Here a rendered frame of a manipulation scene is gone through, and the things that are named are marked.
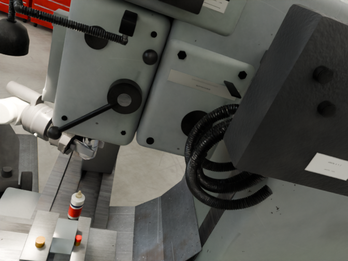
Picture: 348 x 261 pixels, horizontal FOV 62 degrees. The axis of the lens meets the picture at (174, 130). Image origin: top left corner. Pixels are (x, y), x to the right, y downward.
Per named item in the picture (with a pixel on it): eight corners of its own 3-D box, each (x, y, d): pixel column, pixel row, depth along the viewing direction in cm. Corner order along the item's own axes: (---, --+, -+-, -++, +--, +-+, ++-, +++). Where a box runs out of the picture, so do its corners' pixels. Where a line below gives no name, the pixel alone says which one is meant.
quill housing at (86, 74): (46, 133, 65) (70, -20, 49) (68, 94, 82) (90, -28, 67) (130, 154, 69) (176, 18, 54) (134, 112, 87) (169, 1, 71)
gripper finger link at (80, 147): (92, 158, 78) (72, 147, 78) (95, 148, 76) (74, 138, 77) (89, 161, 76) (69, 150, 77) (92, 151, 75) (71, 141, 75)
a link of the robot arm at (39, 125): (68, 135, 72) (26, 114, 73) (61, 164, 76) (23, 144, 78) (94, 117, 83) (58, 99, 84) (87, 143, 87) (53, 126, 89)
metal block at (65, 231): (49, 252, 74) (52, 236, 71) (55, 232, 79) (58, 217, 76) (70, 254, 75) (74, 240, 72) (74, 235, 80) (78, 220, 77)
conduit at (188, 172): (170, 204, 54) (215, 109, 44) (165, 152, 68) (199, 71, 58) (256, 221, 59) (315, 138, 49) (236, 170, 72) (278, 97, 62)
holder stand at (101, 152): (80, 170, 114) (90, 128, 104) (84, 138, 132) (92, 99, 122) (111, 174, 118) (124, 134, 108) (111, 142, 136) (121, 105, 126)
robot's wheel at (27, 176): (18, 190, 160) (22, 163, 151) (29, 190, 163) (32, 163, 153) (17, 220, 146) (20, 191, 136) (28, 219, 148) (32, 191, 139)
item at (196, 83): (133, 148, 66) (171, 37, 53) (137, 101, 87) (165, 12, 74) (210, 167, 70) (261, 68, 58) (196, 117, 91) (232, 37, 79)
